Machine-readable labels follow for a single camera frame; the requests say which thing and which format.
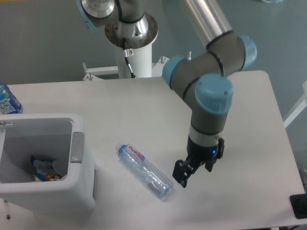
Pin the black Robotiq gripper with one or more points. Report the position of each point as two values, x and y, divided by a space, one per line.
197 156

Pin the clear plastic water bottle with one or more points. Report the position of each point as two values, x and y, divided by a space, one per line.
155 179

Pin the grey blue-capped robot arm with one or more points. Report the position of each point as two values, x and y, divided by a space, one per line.
202 83

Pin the white plastic trash can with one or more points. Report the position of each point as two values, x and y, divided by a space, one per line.
45 164

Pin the black device at table edge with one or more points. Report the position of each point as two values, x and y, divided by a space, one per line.
299 205

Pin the blue orange snack wrapper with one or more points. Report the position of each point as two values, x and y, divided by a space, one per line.
44 169

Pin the blue labelled water bottle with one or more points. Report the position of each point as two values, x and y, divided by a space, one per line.
9 104

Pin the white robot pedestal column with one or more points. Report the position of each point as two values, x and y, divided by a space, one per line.
140 61

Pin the white frame at right edge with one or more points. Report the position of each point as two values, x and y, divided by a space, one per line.
297 108

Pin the white pedestal foot frame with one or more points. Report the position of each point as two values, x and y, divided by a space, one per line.
102 73

